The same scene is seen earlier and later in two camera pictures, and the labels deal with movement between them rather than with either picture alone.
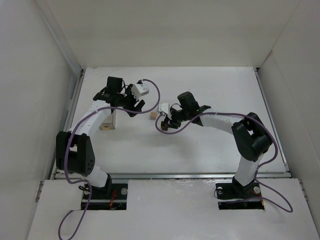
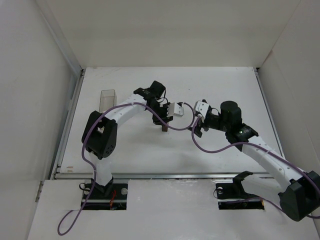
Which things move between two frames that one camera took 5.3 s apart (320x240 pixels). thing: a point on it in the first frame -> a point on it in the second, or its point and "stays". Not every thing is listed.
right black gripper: x=170 y=119 -> x=203 y=124
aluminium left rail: x=53 y=171 stays
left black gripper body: x=130 y=102 -> x=161 y=117
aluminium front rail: x=186 y=176 stays
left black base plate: x=100 y=197 stays
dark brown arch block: x=164 y=127 stays
